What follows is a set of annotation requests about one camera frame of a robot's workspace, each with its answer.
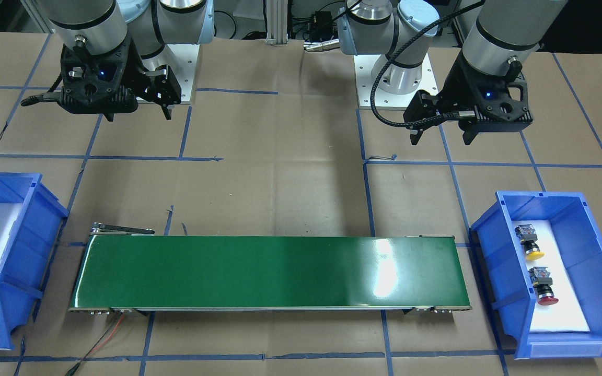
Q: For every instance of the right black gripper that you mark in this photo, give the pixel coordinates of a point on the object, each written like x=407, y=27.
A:
x=135, y=67

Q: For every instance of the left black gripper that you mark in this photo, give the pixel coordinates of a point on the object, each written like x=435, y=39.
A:
x=456, y=83

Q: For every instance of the yellow push button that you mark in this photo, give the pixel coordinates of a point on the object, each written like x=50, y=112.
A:
x=528, y=239

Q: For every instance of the red push button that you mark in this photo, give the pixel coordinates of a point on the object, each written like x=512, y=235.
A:
x=541, y=280

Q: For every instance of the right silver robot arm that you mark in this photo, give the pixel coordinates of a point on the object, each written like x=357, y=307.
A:
x=98, y=27

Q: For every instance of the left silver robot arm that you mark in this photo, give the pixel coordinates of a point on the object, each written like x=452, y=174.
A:
x=503, y=31

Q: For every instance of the green conveyor belt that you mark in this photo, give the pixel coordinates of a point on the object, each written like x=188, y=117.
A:
x=173, y=273

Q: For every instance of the blue plastic bin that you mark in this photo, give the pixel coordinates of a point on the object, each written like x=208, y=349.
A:
x=580, y=243
x=28, y=249

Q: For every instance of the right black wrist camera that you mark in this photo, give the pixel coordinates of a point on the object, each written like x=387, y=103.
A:
x=95, y=86

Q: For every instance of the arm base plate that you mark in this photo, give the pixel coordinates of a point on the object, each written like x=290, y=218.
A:
x=397, y=86
x=183, y=58

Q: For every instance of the aluminium frame post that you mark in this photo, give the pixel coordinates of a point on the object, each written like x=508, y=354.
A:
x=277, y=21

